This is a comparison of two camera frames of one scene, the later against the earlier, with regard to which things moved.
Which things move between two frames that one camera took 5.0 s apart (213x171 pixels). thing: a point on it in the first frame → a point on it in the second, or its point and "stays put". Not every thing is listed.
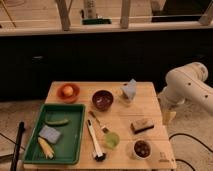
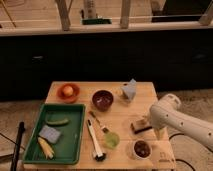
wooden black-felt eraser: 138,126 stays put
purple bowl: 102,100 stays put
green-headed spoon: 111,139 stays put
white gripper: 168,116 → 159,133
